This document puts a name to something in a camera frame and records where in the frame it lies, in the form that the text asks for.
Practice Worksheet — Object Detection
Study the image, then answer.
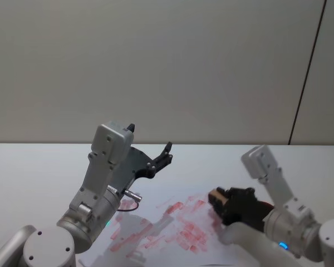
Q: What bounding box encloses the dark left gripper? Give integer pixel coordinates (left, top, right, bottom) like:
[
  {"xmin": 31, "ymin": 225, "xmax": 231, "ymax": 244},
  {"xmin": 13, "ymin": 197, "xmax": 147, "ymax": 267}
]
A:
[{"xmin": 110, "ymin": 123, "xmax": 174, "ymax": 192}]

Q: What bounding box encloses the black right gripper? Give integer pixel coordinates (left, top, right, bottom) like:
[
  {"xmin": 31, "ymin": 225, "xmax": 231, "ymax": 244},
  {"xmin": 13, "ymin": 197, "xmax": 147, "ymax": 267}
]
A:
[{"xmin": 210, "ymin": 186, "xmax": 274, "ymax": 232}]

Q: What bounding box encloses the brown block eraser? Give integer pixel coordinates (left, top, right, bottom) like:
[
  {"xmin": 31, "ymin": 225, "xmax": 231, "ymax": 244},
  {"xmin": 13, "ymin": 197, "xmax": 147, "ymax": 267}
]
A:
[{"xmin": 207, "ymin": 187, "xmax": 230, "ymax": 214}]

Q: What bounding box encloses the white sheet with red marks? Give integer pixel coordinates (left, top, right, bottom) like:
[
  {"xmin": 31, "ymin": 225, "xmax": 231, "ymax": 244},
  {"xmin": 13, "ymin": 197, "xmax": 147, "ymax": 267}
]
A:
[{"xmin": 77, "ymin": 191, "xmax": 240, "ymax": 267}]

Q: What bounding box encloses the thin cable with silver plug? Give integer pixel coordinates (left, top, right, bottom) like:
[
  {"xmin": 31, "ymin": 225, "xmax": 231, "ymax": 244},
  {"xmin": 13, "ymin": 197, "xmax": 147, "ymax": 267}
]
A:
[{"xmin": 116, "ymin": 189, "xmax": 143, "ymax": 213}]

